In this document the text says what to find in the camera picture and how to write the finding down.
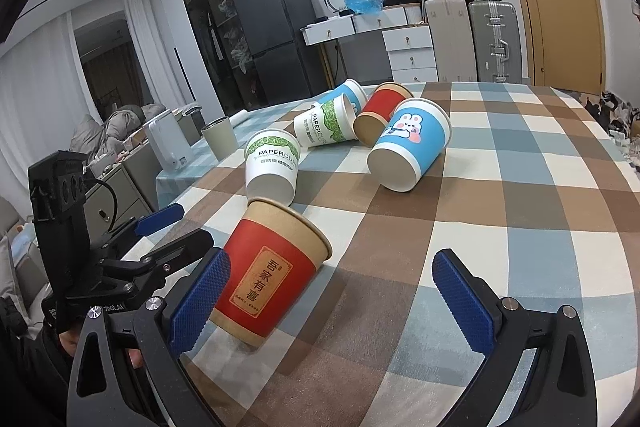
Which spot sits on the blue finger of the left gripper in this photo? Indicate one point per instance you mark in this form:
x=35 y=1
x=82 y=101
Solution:
x=159 y=220

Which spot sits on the beige suitcase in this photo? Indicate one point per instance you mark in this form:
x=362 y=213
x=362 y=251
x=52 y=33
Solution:
x=452 y=39

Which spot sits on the white appliance box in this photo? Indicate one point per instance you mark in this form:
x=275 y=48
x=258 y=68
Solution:
x=168 y=142

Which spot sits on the beige tumbler cup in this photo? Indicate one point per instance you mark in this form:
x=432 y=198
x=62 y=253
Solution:
x=220 y=138

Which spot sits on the grey drawer cabinet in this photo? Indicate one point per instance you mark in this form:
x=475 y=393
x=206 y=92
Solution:
x=133 y=182

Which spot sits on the large red paper cup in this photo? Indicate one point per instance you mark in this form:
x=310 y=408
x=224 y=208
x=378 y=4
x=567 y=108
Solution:
x=274 y=253

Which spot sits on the checkered tablecloth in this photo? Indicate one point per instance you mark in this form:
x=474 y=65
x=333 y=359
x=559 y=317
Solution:
x=532 y=196

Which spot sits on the near white green paper cup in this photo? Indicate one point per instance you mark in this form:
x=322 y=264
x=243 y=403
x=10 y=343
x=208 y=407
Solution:
x=271 y=165

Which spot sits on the small red paper cup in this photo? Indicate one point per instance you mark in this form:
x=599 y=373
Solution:
x=376 y=113

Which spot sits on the silver suitcase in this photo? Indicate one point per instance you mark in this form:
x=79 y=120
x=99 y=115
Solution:
x=497 y=41

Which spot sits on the white green paper cup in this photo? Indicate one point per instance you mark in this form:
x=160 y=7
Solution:
x=327 y=123
x=271 y=165

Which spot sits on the grey clothes pile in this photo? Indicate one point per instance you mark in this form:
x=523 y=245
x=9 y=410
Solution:
x=95 y=140

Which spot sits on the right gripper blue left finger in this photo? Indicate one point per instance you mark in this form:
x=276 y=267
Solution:
x=126 y=370

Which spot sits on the dark glass cabinet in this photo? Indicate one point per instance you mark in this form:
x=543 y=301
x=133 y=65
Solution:
x=218 y=31

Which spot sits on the white curtain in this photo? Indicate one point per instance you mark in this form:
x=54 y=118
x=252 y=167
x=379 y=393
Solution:
x=44 y=94

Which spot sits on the far white green paper cup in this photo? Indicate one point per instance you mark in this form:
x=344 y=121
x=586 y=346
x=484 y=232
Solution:
x=327 y=123

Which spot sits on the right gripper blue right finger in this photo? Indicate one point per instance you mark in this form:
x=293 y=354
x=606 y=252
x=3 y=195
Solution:
x=559 y=389

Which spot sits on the blue plastic bag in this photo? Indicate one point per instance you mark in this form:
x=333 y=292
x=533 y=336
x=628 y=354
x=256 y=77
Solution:
x=364 y=7

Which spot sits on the white drawer desk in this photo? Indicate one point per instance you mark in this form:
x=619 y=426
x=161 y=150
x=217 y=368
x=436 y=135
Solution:
x=395 y=44

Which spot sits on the blue bunny paper cup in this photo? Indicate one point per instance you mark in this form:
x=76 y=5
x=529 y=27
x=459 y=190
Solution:
x=417 y=134

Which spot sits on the far blue paper cup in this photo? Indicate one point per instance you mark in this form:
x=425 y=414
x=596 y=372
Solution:
x=354 y=92

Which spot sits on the black refrigerator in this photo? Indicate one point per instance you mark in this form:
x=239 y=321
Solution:
x=287 y=68

